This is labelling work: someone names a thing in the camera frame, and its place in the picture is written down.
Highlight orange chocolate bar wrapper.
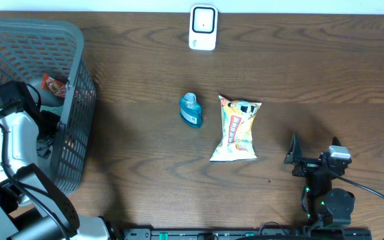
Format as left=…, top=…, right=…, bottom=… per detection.
left=41, top=74, right=67, bottom=98

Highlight yellow snack chip bag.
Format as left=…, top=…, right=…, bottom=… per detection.
left=209, top=95, right=262, bottom=163

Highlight blue mouthwash bottle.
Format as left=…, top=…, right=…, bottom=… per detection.
left=179, top=92, right=203, bottom=128

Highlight teal wet wipes pack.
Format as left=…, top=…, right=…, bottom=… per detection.
left=47, top=106, right=63, bottom=116

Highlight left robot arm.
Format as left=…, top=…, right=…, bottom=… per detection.
left=0, top=81, right=116, bottom=239

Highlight white barcode scanner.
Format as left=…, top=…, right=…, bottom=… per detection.
left=189, top=5, right=219, bottom=51

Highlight grey plastic mesh basket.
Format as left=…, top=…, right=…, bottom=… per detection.
left=0, top=17, right=96, bottom=195

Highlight left black cable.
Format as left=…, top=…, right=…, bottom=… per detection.
left=0, top=83, right=71, bottom=240

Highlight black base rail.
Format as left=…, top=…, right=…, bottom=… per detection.
left=123, top=226, right=372, bottom=240

